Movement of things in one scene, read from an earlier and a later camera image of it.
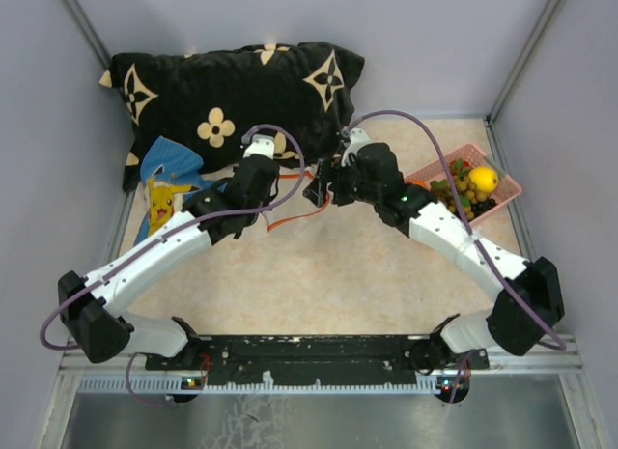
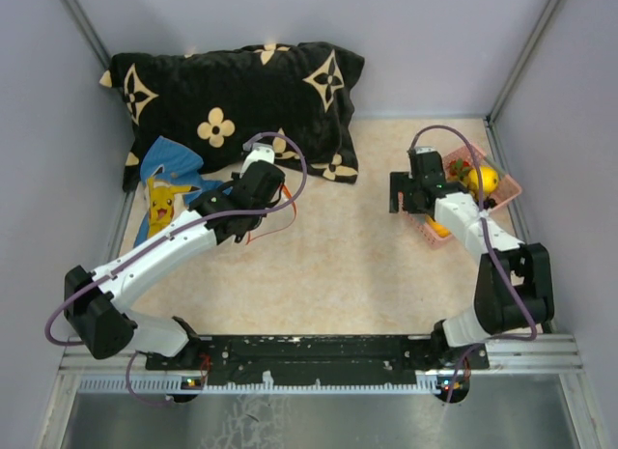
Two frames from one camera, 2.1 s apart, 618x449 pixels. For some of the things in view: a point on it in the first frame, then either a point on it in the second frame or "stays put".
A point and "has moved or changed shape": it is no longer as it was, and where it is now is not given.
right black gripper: [339, 198] to [400, 182]
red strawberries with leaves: [460, 167] stays put
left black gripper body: [264, 203] stays put
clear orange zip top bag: [296, 205] has moved or changed shape
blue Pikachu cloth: [171, 174] stays put
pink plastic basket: [472, 158] stays put
